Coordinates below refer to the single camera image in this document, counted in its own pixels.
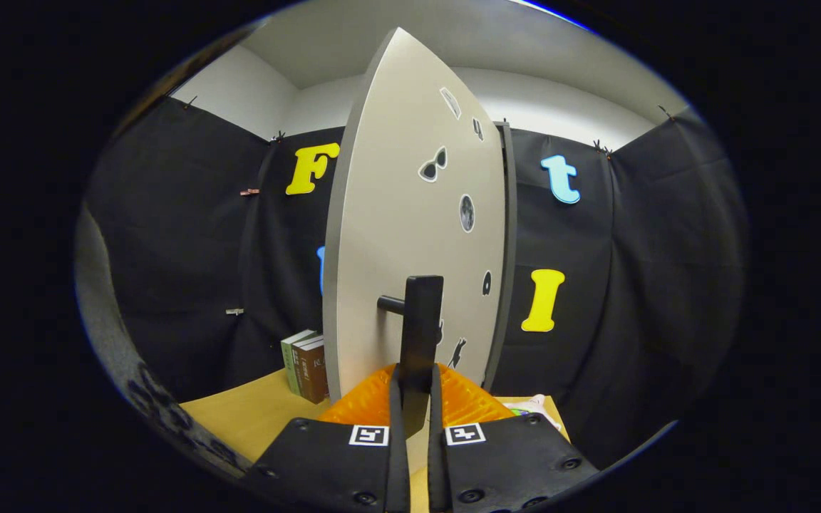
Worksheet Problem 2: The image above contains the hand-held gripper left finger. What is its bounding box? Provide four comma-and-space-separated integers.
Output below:
243, 363, 411, 513

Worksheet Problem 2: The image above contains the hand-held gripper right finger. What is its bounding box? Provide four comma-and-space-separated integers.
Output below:
427, 363, 600, 513

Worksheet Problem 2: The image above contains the black door handle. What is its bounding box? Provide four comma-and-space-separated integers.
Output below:
377, 275, 445, 439

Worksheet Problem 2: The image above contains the beige cabinet door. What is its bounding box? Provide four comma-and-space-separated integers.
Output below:
321, 27, 508, 428

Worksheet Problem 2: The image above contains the white soft object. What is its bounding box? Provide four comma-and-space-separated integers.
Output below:
507, 394, 564, 432

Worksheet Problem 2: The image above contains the brown book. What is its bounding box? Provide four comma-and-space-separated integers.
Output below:
292, 335, 329, 405

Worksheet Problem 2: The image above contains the green book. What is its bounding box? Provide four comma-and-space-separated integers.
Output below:
281, 329, 319, 396

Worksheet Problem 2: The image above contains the black backdrop cloth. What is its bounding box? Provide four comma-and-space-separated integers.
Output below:
86, 96, 750, 471

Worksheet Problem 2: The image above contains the grey patterned cloth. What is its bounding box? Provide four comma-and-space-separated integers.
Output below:
74, 203, 251, 480

